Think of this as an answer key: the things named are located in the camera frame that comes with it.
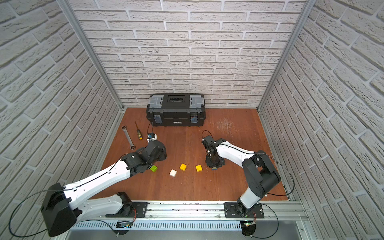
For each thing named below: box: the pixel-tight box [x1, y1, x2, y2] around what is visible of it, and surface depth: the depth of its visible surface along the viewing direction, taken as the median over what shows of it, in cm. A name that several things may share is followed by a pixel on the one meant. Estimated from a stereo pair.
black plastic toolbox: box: [146, 93, 206, 127], surface depth 100 cm
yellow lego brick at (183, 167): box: [179, 163, 187, 172], surface depth 89 cm
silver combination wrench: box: [121, 125, 136, 151], surface depth 102 cm
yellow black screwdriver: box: [134, 121, 143, 140], surface depth 102 cm
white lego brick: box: [169, 169, 178, 178], surface depth 87 cm
